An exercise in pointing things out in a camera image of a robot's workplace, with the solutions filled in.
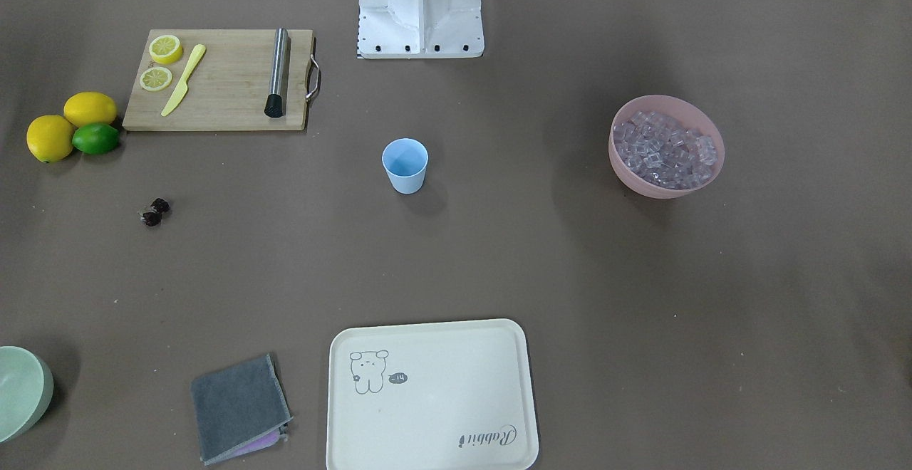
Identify steel muddler black tip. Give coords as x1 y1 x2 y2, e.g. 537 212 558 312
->
264 28 291 119

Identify yellow lemon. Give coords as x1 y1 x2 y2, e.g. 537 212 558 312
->
64 91 118 128
26 115 76 164

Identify pink bowl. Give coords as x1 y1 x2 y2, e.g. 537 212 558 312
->
607 94 725 199

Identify lemon half upper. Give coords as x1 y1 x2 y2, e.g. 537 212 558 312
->
147 34 183 65

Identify mint green bowl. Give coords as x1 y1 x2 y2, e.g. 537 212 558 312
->
1 346 54 443

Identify pile of ice cubes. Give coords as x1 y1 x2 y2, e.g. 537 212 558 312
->
611 110 722 191

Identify lemon half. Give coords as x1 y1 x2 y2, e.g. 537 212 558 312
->
139 66 173 93
147 34 183 65

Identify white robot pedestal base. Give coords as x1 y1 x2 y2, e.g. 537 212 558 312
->
356 0 485 59

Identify yellow lemon upper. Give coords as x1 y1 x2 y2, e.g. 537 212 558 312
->
64 91 118 128

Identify yellow lemon lower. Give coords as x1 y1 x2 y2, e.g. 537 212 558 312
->
26 115 76 164

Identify lemon half lower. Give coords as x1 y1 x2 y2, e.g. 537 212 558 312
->
139 66 173 93

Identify cream rabbit tray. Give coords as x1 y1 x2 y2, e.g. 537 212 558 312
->
326 318 539 469

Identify light blue cup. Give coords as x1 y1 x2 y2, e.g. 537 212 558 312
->
381 138 429 194

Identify grey folded cloth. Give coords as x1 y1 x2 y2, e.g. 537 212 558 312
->
190 352 293 466

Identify bamboo cutting board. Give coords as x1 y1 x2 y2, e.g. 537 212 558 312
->
123 28 321 132

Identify yellow plastic knife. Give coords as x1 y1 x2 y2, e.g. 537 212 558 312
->
160 43 207 117

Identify green lime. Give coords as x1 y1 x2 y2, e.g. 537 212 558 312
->
71 122 120 155

